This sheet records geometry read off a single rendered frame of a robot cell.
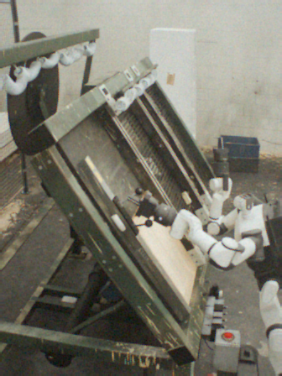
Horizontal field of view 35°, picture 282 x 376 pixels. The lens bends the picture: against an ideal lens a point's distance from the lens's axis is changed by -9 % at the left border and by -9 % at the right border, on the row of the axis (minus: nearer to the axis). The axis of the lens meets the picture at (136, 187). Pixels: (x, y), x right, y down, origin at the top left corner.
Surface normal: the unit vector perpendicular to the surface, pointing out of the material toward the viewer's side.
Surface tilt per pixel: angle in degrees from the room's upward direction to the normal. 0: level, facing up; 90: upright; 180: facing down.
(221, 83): 90
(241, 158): 91
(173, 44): 90
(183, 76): 90
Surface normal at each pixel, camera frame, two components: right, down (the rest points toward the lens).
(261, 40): -0.19, 0.39
